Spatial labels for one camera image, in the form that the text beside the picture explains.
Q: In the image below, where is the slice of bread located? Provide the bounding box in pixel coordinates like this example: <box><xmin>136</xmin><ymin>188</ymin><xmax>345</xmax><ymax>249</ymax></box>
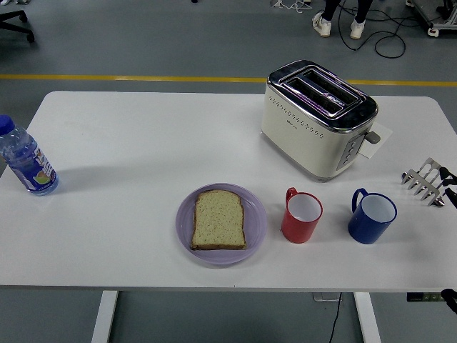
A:
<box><xmin>190</xmin><ymin>190</ymin><xmax>248</xmax><ymax>251</ymax></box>

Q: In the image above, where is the metal equipment cart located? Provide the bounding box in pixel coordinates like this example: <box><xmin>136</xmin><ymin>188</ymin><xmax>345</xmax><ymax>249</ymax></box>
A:
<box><xmin>405</xmin><ymin>0</ymin><xmax>457</xmax><ymax>39</ymax></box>

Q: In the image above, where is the black office chair base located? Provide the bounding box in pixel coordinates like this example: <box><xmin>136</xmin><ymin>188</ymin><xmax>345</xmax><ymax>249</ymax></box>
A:
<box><xmin>0</xmin><ymin>9</ymin><xmax>36</xmax><ymax>43</ymax></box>

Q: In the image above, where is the black table control panel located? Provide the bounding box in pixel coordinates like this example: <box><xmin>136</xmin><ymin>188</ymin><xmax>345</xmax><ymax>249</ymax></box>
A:
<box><xmin>406</xmin><ymin>292</ymin><xmax>443</xmax><ymax>303</ymax></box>

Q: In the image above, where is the metal toast rack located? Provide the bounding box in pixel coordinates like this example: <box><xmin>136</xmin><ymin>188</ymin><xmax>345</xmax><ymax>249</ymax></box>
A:
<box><xmin>400</xmin><ymin>157</ymin><xmax>447</xmax><ymax>208</ymax></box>

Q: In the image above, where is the cream and chrome toaster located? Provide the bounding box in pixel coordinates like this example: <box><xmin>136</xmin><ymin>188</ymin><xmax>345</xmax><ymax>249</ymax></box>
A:
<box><xmin>259</xmin><ymin>59</ymin><xmax>382</xmax><ymax>183</ymax></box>

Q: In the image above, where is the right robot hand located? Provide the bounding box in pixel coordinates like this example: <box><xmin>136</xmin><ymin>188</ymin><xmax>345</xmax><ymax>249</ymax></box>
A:
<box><xmin>438</xmin><ymin>166</ymin><xmax>457</xmax><ymax>209</ymax></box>

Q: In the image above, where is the black floor cable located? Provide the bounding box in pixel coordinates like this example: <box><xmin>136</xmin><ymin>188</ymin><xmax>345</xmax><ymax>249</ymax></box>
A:
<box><xmin>337</xmin><ymin>0</ymin><xmax>435</xmax><ymax>60</ymax></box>

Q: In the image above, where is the blue enamel cup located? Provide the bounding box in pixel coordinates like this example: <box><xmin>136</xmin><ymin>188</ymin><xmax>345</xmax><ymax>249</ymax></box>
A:
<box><xmin>348</xmin><ymin>187</ymin><xmax>398</xmax><ymax>245</ymax></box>

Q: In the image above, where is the purple round plate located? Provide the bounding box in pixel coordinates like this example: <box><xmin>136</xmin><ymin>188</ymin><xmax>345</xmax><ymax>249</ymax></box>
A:
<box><xmin>175</xmin><ymin>182</ymin><xmax>268</xmax><ymax>266</ymax></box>

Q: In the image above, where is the red enamel cup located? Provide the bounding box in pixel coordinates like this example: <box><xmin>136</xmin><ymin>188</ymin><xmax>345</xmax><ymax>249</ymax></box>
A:
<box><xmin>281</xmin><ymin>187</ymin><xmax>324</xmax><ymax>245</ymax></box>

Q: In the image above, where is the black cable under table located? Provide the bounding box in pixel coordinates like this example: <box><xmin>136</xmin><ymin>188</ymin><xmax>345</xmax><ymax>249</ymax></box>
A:
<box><xmin>327</xmin><ymin>292</ymin><xmax>343</xmax><ymax>343</ymax></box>

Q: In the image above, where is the white paper card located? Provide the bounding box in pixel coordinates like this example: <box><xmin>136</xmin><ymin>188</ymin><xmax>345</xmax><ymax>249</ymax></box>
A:
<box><xmin>358</xmin><ymin>121</ymin><xmax>393</xmax><ymax>159</ymax></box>

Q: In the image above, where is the person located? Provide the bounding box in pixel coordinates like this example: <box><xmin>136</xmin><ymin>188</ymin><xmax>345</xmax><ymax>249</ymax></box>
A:
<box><xmin>312</xmin><ymin>0</ymin><xmax>374</xmax><ymax>40</ymax></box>

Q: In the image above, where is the white table leg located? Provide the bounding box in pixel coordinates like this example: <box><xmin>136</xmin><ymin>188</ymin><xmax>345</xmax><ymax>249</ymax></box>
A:
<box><xmin>91</xmin><ymin>291</ymin><xmax>119</xmax><ymax>343</ymax></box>
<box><xmin>353</xmin><ymin>292</ymin><xmax>382</xmax><ymax>343</ymax></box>

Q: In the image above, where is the water bottle with blue cap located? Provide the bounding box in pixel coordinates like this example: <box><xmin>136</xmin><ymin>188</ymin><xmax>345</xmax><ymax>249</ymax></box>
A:
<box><xmin>0</xmin><ymin>114</ymin><xmax>60</xmax><ymax>197</ymax></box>

